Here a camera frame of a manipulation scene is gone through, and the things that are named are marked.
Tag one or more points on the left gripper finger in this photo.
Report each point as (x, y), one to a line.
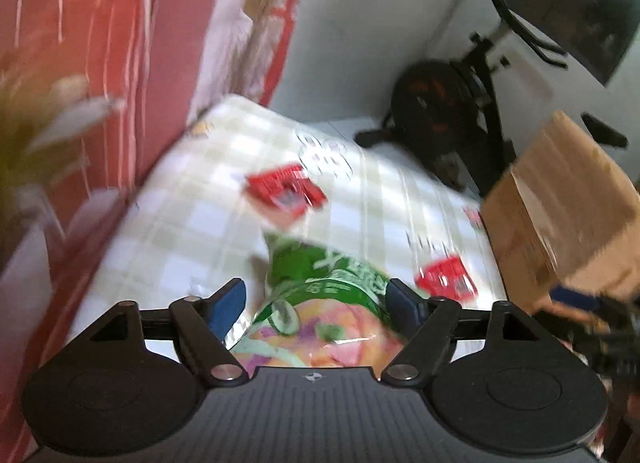
(202, 325)
(428, 327)

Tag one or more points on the printed red backdrop cloth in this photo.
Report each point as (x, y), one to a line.
(93, 93)

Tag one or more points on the black exercise bike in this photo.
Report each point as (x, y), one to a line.
(446, 112)

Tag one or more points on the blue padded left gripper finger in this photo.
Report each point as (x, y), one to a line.
(574, 299)

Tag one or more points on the checked bunny tablecloth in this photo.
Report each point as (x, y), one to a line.
(192, 228)

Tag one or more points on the green chip bag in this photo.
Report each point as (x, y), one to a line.
(323, 309)

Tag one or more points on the brown cardboard box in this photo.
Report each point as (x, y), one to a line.
(564, 215)

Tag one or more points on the red snack packet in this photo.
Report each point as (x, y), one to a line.
(284, 194)
(446, 277)

